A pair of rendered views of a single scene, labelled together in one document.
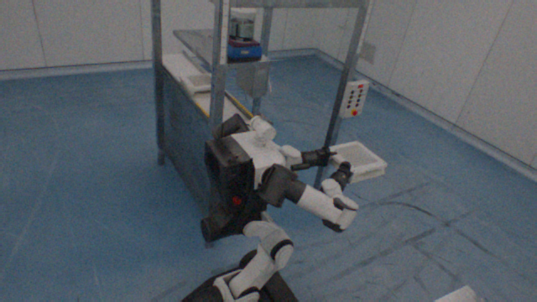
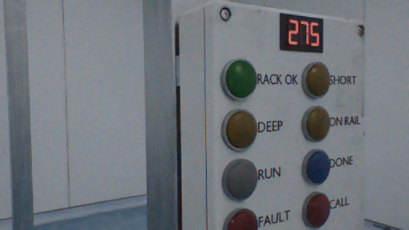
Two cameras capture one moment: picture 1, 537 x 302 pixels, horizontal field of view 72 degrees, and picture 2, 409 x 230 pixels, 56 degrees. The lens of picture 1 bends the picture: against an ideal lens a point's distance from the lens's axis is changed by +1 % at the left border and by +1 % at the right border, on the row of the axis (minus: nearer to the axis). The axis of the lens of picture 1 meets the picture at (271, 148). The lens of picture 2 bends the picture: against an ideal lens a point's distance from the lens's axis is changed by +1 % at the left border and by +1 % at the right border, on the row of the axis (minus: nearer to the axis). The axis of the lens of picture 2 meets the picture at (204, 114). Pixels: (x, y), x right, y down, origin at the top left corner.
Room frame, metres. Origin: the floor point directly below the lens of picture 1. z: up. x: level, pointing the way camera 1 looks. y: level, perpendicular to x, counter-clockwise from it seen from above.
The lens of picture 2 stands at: (2.08, -0.47, 1.15)
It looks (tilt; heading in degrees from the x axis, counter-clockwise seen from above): 3 degrees down; 4
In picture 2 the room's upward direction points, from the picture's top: 1 degrees counter-clockwise
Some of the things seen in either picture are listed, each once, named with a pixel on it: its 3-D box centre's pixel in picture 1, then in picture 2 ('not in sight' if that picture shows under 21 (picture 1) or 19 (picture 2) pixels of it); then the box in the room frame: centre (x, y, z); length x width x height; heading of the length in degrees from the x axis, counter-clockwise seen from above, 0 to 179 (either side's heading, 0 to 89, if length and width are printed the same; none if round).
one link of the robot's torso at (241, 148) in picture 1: (243, 171); not in sight; (1.29, 0.11, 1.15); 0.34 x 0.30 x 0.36; 36
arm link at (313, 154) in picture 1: (316, 157); not in sight; (1.63, -0.24, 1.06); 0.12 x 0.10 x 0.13; 118
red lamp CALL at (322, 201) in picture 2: not in sight; (318, 210); (2.40, -0.55, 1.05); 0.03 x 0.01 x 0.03; 126
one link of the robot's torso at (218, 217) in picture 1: (232, 217); not in sight; (1.28, 0.13, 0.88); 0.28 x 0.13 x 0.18; 126
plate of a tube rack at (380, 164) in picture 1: (355, 157); not in sight; (1.70, -0.45, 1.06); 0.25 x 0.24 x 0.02; 35
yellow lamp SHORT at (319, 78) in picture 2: not in sight; (318, 80); (2.40, -0.55, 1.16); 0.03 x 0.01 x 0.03; 126
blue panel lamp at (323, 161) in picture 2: not in sight; (318, 167); (2.40, -0.55, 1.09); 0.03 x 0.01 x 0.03; 126
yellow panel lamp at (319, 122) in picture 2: not in sight; (318, 124); (2.40, -0.55, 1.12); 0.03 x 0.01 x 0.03; 126
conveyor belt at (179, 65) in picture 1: (196, 88); not in sight; (2.54, 0.64, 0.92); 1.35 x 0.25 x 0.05; 36
